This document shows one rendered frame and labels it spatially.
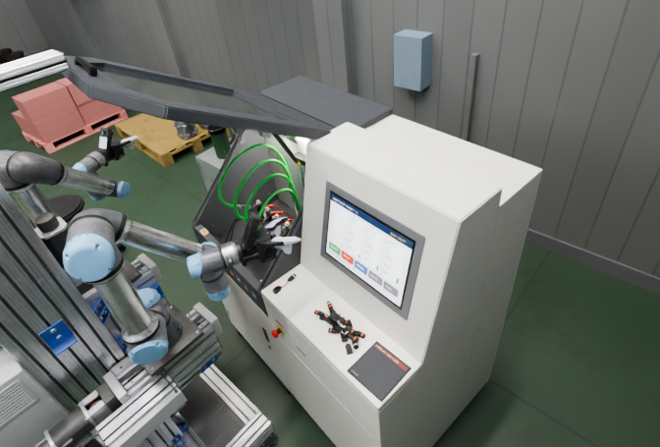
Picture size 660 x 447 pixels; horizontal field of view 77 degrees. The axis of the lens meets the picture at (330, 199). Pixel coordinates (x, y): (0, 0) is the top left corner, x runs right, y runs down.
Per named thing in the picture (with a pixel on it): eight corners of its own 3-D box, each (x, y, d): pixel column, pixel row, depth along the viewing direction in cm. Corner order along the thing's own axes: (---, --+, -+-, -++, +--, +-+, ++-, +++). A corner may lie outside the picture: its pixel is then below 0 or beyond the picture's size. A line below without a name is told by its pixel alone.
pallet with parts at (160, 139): (235, 133, 511) (227, 104, 487) (168, 169, 459) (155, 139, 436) (177, 109, 589) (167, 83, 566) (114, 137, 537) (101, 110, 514)
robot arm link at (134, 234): (64, 217, 123) (207, 262, 153) (60, 240, 115) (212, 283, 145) (82, 188, 120) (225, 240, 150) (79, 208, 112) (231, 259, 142)
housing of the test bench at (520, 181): (300, 280, 309) (257, 91, 218) (328, 260, 323) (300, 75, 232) (459, 419, 220) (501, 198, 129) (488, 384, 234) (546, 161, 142)
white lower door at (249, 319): (230, 321, 274) (200, 248, 232) (233, 319, 275) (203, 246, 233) (288, 389, 232) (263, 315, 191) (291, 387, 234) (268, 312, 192)
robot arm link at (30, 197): (76, 269, 177) (1, 162, 144) (49, 264, 181) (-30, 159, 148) (95, 250, 186) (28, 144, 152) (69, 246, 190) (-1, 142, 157)
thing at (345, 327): (309, 319, 163) (307, 310, 160) (330, 304, 168) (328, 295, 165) (349, 357, 149) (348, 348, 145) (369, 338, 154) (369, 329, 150)
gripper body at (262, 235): (273, 245, 141) (239, 257, 138) (267, 224, 136) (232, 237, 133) (279, 257, 134) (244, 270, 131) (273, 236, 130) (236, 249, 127)
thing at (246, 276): (202, 249, 231) (193, 227, 221) (209, 244, 233) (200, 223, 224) (263, 312, 192) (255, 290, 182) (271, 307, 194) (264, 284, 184)
